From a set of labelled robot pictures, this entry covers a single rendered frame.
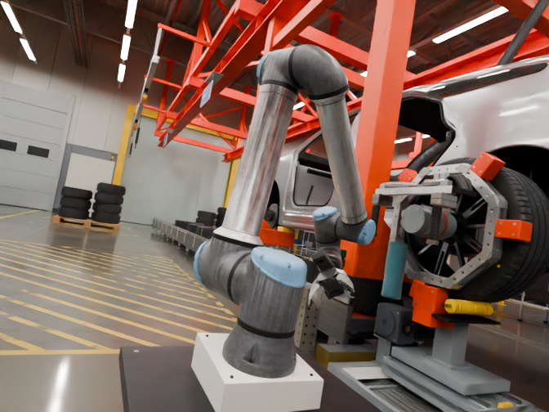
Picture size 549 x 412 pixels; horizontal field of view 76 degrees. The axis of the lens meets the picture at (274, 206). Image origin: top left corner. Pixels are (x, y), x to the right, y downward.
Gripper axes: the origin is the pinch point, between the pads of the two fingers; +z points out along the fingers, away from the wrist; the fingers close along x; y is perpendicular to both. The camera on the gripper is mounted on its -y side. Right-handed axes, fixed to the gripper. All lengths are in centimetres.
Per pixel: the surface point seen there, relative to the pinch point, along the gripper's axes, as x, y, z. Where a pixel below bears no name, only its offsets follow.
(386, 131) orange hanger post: -46, -8, -114
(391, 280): -14, 39, -49
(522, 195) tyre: -75, 24, -48
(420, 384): -5, 78, -27
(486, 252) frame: -52, 33, -35
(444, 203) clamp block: -46, 8, -39
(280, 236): 88, 79, -251
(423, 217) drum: -38, 16, -49
